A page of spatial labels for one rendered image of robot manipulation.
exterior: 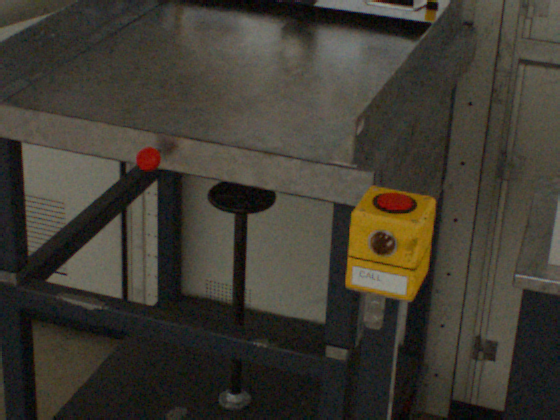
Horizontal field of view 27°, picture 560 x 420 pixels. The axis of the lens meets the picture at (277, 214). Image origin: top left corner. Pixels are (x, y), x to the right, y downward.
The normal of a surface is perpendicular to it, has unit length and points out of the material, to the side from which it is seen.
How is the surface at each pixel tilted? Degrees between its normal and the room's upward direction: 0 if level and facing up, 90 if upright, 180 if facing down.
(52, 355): 0
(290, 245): 90
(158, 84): 0
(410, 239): 90
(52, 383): 0
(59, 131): 90
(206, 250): 90
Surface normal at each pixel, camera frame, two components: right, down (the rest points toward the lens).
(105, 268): -0.33, 0.41
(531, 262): 0.04, -0.89
